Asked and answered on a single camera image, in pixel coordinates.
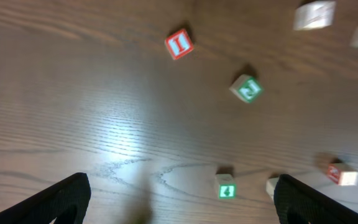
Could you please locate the plain block red side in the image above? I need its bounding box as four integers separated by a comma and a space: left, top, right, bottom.
326, 163, 358, 186

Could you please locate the green letter J block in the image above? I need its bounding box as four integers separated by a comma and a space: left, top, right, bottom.
229, 74, 264, 103

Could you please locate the green number 4 block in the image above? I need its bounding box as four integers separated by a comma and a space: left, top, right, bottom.
215, 174, 237, 199

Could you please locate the turtle picture yellow block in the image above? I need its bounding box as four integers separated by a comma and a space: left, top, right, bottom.
293, 1, 336, 30

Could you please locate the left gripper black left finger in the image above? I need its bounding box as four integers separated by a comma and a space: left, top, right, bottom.
0, 172, 91, 224

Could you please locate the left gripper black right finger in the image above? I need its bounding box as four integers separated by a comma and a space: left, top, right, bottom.
273, 174, 358, 224

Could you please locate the blue number 2 block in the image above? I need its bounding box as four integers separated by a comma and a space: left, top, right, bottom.
265, 177, 279, 200

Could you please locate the red letter I block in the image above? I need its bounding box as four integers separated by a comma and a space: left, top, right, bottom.
165, 29, 194, 60

